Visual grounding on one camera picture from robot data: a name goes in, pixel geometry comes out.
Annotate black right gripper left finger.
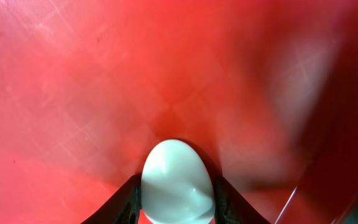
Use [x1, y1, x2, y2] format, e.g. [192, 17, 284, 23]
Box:
[81, 174, 142, 224]

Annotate white plastic spoon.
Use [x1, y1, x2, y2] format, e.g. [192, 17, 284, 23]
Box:
[140, 139, 216, 224]

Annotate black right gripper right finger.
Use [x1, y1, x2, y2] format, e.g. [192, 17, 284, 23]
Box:
[214, 177, 270, 224]

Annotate red serving tray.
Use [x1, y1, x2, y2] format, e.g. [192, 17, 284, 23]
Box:
[0, 1, 358, 223]

